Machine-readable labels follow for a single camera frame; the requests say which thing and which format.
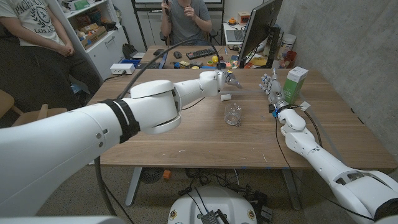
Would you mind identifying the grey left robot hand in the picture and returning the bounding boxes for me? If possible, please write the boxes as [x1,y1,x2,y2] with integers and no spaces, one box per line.
[222,70,243,90]

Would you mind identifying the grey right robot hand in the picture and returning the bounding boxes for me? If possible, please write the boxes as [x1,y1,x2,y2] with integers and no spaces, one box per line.
[259,68,290,111]

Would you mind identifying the green and white box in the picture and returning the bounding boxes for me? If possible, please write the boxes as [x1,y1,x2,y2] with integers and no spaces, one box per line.
[282,66,309,105]

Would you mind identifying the clear glass beaker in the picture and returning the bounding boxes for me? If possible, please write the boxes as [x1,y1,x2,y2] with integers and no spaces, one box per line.
[224,103,243,127]

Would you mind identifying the orange box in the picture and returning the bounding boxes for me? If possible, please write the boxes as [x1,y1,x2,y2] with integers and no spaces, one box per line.
[237,11,251,24]

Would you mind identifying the white power box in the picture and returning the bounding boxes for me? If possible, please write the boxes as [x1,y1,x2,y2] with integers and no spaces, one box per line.
[109,63,136,75]

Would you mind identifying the cardboard box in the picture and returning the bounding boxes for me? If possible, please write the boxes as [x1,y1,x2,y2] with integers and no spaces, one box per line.
[80,26,108,50]

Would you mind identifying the red cup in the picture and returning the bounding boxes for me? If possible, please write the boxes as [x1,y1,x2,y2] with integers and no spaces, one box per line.
[284,50,298,68]

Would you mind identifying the black keyboard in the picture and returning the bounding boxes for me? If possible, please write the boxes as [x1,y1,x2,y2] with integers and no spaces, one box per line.
[185,48,216,60]

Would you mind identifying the white canister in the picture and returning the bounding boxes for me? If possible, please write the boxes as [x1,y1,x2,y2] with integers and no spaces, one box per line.
[277,33,297,60]

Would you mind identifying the wooden desk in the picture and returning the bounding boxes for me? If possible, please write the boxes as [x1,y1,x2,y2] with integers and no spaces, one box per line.
[139,45,271,70]

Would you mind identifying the black computer monitor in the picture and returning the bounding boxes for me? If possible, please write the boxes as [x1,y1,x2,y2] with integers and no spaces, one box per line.
[238,0,284,69]

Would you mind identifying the person in grey shirt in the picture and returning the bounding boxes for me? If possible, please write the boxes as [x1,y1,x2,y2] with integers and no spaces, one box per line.
[160,0,214,46]

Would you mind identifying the grey table leg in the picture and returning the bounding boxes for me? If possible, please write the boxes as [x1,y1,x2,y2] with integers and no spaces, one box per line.
[281,169,302,211]
[124,167,143,208]

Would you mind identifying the blue plastic bin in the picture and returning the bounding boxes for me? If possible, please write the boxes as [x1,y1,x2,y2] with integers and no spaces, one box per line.
[119,58,141,68]

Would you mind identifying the white robot torso base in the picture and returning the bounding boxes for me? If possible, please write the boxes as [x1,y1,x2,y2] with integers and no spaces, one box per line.
[167,185,258,224]

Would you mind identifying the black fan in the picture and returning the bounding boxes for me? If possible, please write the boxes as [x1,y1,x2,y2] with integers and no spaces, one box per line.
[139,167,165,185]

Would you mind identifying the white shelf cabinet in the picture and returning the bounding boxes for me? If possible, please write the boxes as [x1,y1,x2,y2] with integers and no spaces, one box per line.
[46,0,129,82]

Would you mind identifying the wooden chair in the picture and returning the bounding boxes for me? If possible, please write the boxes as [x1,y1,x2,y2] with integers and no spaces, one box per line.
[0,89,68,127]

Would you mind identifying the person in white T-shirt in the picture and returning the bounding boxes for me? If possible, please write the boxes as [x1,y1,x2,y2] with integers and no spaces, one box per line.
[0,0,102,111]

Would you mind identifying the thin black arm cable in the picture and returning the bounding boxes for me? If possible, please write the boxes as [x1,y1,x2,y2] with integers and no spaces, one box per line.
[273,104,376,222]

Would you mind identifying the thin black table cable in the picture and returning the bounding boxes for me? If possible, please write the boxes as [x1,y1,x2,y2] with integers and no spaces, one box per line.
[182,96,206,111]

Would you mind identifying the thick black cable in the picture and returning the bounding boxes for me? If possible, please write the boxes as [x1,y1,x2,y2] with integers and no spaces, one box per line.
[94,37,222,217]

